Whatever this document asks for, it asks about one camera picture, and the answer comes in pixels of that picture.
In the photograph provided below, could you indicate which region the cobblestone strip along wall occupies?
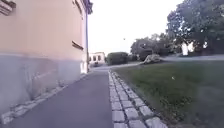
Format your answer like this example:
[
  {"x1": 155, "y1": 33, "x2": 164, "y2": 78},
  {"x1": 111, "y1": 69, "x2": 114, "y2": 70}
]
[{"x1": 0, "y1": 72, "x2": 89, "y2": 126}]

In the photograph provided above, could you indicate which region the green grass lawn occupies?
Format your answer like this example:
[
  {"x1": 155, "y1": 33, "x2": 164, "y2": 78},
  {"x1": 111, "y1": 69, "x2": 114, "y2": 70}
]
[{"x1": 113, "y1": 59, "x2": 224, "y2": 128}]

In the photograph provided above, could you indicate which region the large leafy tree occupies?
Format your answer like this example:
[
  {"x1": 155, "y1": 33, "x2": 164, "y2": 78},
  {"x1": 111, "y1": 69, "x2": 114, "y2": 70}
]
[{"x1": 165, "y1": 0, "x2": 224, "y2": 56}]

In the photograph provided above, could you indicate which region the dark green hedge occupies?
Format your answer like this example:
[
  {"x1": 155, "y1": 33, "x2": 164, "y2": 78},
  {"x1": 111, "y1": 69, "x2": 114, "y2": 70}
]
[{"x1": 106, "y1": 51, "x2": 129, "y2": 66}]

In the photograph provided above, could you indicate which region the grey asphalt path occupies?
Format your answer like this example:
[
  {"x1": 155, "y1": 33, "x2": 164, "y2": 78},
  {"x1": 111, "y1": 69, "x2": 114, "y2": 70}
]
[{"x1": 3, "y1": 68, "x2": 115, "y2": 128}]

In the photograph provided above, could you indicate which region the group of distant trees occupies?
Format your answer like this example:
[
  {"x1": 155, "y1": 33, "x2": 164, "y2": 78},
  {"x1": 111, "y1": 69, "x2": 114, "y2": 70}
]
[{"x1": 129, "y1": 33, "x2": 174, "y2": 62}]

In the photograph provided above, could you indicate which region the white upright sign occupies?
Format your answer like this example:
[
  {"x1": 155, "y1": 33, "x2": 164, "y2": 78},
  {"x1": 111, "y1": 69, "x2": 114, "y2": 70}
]
[{"x1": 181, "y1": 42, "x2": 190, "y2": 57}]

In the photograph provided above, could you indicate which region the grey boulder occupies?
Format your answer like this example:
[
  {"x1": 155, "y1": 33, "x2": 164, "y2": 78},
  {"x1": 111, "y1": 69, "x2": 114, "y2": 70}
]
[{"x1": 139, "y1": 53, "x2": 164, "y2": 65}]

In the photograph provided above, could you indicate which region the cobblestone edging strip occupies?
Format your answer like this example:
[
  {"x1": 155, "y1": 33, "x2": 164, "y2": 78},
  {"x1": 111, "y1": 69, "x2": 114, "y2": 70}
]
[{"x1": 107, "y1": 69, "x2": 169, "y2": 128}]

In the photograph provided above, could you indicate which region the small pale building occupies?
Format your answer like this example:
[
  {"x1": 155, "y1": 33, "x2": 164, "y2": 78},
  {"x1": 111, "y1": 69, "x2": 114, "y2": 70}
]
[{"x1": 88, "y1": 51, "x2": 107, "y2": 68}]

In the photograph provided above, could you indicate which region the grey road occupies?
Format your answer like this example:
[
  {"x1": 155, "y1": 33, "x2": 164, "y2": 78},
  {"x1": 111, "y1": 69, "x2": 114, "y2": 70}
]
[{"x1": 93, "y1": 54, "x2": 224, "y2": 71}]

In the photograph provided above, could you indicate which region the orange building with grey base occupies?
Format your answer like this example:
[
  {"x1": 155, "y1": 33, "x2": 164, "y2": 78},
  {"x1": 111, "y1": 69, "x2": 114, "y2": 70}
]
[{"x1": 0, "y1": 0, "x2": 94, "y2": 116}]

